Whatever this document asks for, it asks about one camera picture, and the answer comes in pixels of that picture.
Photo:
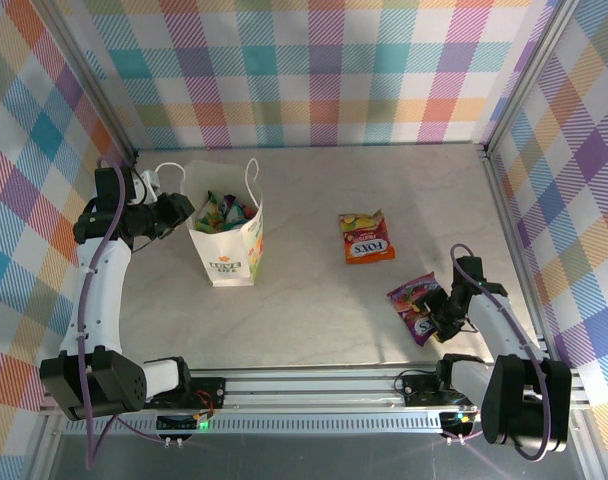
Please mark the purple Fox's candy packet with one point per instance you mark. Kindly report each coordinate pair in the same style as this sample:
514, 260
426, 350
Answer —
409, 300
228, 201

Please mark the green candy packet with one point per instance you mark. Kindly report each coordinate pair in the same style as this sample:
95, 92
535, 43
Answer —
209, 217

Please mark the large orange Fox's fruits packet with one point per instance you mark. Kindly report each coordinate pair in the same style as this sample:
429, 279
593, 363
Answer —
369, 247

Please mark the floral paper gift bag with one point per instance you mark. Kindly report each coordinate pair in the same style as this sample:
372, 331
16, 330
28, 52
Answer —
224, 260

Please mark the small orange Fox's candy packet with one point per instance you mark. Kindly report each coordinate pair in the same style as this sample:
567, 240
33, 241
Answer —
245, 210

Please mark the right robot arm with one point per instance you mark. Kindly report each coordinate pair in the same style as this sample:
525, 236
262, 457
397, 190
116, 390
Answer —
499, 325

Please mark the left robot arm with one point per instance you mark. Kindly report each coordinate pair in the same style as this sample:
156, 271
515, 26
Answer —
101, 300

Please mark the black right controller box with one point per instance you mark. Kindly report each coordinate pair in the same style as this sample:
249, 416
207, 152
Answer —
456, 422

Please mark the black controller box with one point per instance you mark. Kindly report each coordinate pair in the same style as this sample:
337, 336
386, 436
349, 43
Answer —
179, 424
456, 422

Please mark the black left controller box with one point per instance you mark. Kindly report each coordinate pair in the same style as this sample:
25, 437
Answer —
179, 424

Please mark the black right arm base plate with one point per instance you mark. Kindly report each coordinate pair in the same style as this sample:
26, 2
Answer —
419, 390

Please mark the aluminium side rail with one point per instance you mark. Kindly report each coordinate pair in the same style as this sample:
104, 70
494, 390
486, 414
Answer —
519, 260

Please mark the long aluminium frame rail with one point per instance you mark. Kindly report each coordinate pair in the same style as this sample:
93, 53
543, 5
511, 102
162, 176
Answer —
309, 395

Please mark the aluminium corner post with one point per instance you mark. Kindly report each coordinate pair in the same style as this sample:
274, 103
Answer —
89, 75
531, 75

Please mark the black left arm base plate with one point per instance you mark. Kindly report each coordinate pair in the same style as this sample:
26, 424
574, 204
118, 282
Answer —
209, 392

